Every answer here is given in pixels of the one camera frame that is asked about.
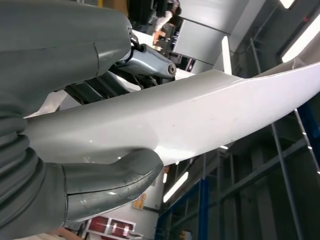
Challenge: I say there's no person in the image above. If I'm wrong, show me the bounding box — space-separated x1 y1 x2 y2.
152 0 182 46

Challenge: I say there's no ceiling light strip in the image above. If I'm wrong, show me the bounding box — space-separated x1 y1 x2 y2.
282 13 320 64
221 35 232 75
162 171 189 204

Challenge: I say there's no yellow wall sign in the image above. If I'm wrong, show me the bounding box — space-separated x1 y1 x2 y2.
132 193 147 210

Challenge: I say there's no red wall sign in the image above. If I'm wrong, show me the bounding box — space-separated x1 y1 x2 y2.
86 216 137 240

